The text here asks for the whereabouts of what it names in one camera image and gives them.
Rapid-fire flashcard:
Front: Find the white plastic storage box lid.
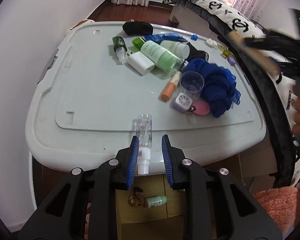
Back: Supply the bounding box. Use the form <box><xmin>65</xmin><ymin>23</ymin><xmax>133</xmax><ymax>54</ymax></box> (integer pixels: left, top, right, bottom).
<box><xmin>25</xmin><ymin>22</ymin><xmax>266</xmax><ymax>174</ymax></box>

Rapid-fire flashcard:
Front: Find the black white logo blanket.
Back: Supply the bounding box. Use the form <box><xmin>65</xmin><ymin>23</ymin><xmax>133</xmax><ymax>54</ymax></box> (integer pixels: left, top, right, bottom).
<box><xmin>162</xmin><ymin>0</ymin><xmax>300</xmax><ymax>187</ymax></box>

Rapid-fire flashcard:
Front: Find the large light green bottle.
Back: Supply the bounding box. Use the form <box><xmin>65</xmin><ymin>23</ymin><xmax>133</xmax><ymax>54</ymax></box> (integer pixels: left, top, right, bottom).
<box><xmin>132</xmin><ymin>37</ymin><xmax>183</xmax><ymax>75</ymax></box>

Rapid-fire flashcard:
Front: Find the yellow candy wrapper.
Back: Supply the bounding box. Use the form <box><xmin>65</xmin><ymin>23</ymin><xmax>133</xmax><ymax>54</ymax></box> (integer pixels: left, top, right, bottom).
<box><xmin>217</xmin><ymin>44</ymin><xmax>234</xmax><ymax>59</ymax></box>

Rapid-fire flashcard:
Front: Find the small purple object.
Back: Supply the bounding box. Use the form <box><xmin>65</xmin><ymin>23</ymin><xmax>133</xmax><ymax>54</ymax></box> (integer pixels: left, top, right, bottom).
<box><xmin>227</xmin><ymin>57</ymin><xmax>236</xmax><ymax>66</ymax></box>

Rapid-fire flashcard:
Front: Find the white power adapter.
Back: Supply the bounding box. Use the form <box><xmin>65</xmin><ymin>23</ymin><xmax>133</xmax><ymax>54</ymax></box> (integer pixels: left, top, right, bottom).
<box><xmin>127</xmin><ymin>51</ymin><xmax>155</xmax><ymax>76</ymax></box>

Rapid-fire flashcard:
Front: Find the white cylindrical bottle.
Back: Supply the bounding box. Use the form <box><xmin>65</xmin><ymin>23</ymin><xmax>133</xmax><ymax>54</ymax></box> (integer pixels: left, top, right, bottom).
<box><xmin>160</xmin><ymin>40</ymin><xmax>190</xmax><ymax>59</ymax></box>

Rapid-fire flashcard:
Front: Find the dark green spray bottle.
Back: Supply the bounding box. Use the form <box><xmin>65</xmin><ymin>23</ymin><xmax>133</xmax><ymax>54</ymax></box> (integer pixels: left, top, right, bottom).
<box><xmin>112</xmin><ymin>36</ymin><xmax>127</xmax><ymax>64</ymax></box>

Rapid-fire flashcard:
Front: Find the brown cardboard trash box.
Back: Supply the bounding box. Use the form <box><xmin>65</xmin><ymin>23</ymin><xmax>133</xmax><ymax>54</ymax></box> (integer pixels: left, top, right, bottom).
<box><xmin>116</xmin><ymin>135</ymin><xmax>282</xmax><ymax>239</ymax></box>

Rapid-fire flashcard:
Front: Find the small green tube bottle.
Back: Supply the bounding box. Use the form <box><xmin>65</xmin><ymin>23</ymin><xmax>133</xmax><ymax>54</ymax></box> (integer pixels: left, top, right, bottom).
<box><xmin>145</xmin><ymin>196</ymin><xmax>167</xmax><ymax>208</ymax></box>

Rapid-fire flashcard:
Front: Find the blue mesh cloth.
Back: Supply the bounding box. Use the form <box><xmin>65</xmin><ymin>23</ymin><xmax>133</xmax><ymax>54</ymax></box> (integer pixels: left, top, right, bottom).
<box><xmin>182</xmin><ymin>58</ymin><xmax>241</xmax><ymax>118</ymax></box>

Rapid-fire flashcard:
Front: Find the blue plastic bag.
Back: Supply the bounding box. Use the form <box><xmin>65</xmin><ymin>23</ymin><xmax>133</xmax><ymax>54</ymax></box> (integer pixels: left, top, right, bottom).
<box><xmin>144</xmin><ymin>33</ymin><xmax>187</xmax><ymax>44</ymax></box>

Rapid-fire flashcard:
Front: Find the white bed frame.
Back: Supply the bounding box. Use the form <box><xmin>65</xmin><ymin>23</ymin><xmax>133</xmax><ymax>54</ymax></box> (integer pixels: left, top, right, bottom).
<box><xmin>170</xmin><ymin>4</ymin><xmax>218</xmax><ymax>41</ymax></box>

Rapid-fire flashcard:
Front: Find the pink round compact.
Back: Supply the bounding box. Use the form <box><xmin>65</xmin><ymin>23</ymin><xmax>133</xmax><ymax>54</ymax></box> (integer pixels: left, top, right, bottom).
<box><xmin>190</xmin><ymin>100</ymin><xmax>210</xmax><ymax>116</ymax></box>

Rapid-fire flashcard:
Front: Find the purple round air freshener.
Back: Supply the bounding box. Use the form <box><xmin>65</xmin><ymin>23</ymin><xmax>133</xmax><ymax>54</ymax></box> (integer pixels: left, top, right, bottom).
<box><xmin>172</xmin><ymin>93</ymin><xmax>192</xmax><ymax>113</ymax></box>

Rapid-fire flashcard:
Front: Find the blue small clip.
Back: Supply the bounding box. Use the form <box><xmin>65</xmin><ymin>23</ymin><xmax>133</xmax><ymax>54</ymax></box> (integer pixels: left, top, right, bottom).
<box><xmin>191</xmin><ymin>34</ymin><xmax>198</xmax><ymax>41</ymax></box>

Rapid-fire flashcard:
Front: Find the white crumpled tissue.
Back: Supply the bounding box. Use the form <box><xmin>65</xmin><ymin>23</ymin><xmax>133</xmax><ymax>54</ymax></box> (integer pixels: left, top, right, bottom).
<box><xmin>205</xmin><ymin>38</ymin><xmax>218</xmax><ymax>48</ymax></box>

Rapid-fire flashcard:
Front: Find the clear plastic cup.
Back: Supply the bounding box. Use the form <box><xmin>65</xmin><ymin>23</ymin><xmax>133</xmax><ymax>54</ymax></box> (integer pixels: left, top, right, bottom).
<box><xmin>179</xmin><ymin>71</ymin><xmax>204</xmax><ymax>100</ymax></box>

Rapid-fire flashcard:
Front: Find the orange lip balm tube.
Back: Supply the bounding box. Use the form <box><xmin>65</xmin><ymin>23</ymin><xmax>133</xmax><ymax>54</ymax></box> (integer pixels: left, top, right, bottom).
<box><xmin>160</xmin><ymin>72</ymin><xmax>181</xmax><ymax>102</ymax></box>

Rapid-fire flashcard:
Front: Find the clear spray bottle white cap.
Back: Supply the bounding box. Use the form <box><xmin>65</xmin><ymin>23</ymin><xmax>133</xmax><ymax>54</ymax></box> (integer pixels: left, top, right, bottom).
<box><xmin>136</xmin><ymin>114</ymin><xmax>152</xmax><ymax>176</ymax></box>

